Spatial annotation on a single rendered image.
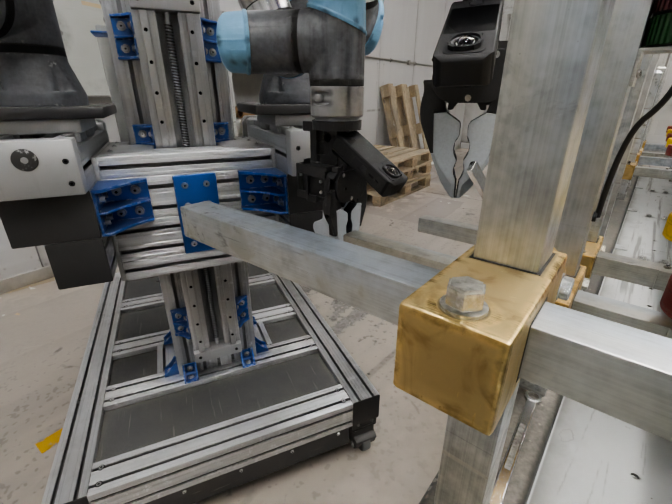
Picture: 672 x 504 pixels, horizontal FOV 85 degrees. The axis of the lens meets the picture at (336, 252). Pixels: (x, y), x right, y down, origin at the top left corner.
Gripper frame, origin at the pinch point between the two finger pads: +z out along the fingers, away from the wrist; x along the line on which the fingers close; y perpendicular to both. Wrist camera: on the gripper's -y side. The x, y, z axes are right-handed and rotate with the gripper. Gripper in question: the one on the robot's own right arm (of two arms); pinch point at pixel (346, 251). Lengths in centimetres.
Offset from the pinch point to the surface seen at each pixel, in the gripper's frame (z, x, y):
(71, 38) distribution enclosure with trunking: -50, -40, 215
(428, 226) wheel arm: 1.3, -23.5, -2.9
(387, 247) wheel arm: -3.5, 1.5, -8.5
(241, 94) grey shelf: -22, -168, 245
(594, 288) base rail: 12, -40, -32
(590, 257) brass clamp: -1.0, -20.0, -30.8
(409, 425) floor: 83, -46, 6
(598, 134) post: -19.8, -2.2, -29.2
